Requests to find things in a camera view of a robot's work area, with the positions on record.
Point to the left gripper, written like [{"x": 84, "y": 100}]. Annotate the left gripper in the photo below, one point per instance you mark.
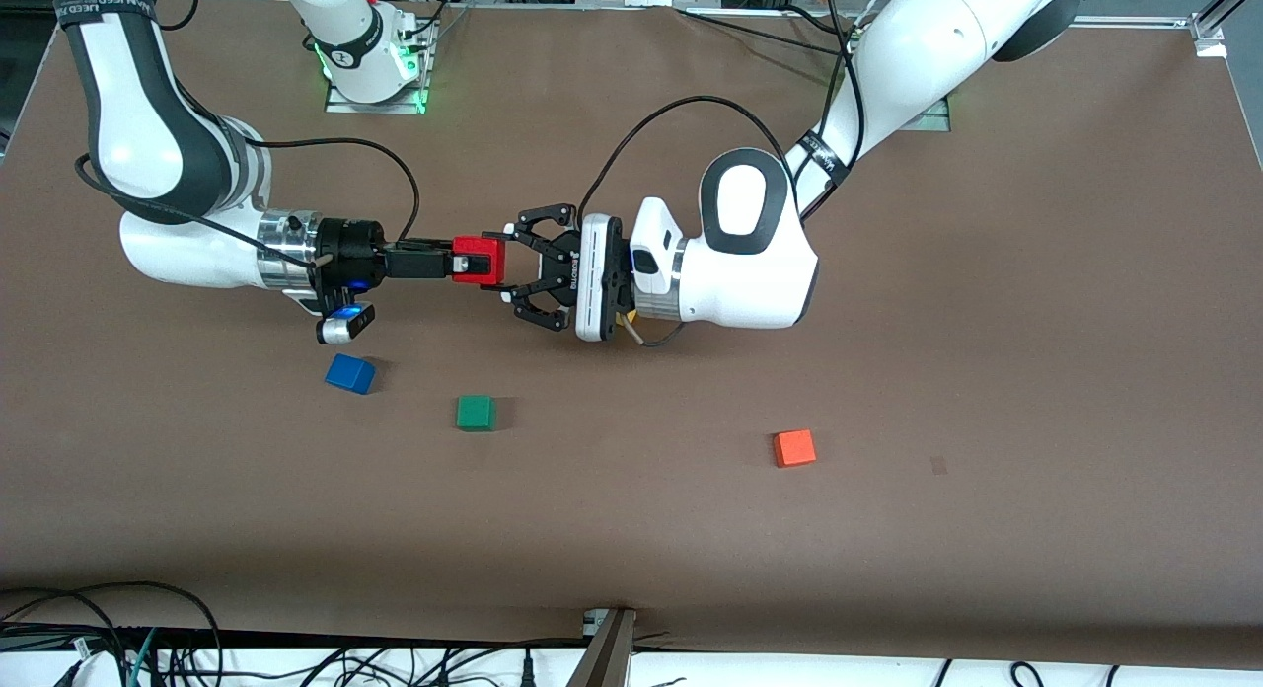
[{"x": 562, "y": 270}]

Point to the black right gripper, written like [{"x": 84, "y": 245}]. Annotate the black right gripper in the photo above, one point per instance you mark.
[{"x": 352, "y": 256}]

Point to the red wooden block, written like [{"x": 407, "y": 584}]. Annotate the red wooden block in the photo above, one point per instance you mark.
[{"x": 495, "y": 245}]

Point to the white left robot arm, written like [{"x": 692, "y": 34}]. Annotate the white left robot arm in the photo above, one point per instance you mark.
[{"x": 750, "y": 263}]

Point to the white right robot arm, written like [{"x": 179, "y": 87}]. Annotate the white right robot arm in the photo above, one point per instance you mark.
[{"x": 138, "y": 144}]

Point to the green wooden block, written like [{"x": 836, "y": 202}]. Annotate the green wooden block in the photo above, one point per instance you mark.
[{"x": 475, "y": 412}]

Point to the blue wooden block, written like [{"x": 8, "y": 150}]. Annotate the blue wooden block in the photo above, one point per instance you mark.
[{"x": 349, "y": 373}]

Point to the orange wooden block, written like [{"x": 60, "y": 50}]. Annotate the orange wooden block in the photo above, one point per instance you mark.
[{"x": 793, "y": 448}]

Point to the diagonal aluminium profile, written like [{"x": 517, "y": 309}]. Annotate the diagonal aluminium profile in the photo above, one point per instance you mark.
[{"x": 1233, "y": 1}]

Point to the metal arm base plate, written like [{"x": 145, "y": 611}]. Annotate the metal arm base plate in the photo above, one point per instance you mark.
[
  {"x": 937, "y": 119},
  {"x": 340, "y": 103}
]

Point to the aluminium profile post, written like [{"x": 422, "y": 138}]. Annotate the aluminium profile post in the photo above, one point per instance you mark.
[{"x": 604, "y": 657}]

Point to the aluminium edge rail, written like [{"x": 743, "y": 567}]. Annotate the aluminium edge rail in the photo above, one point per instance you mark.
[{"x": 1135, "y": 21}]

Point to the grey corner bracket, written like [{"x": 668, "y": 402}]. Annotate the grey corner bracket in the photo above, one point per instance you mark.
[{"x": 1209, "y": 36}]

